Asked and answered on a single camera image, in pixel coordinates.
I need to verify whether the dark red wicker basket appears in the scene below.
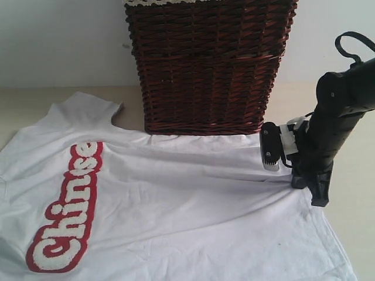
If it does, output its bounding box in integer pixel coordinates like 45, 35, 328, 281
124, 0, 298, 135

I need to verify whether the white t-shirt red print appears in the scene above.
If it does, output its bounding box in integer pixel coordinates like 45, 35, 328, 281
1, 92, 356, 280

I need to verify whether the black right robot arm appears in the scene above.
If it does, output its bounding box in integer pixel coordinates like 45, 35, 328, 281
291, 60, 374, 207

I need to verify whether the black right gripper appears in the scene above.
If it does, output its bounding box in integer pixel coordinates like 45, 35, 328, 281
291, 109, 364, 207

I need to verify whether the white tape camera mount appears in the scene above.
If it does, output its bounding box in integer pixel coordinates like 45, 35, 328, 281
279, 115, 307, 156

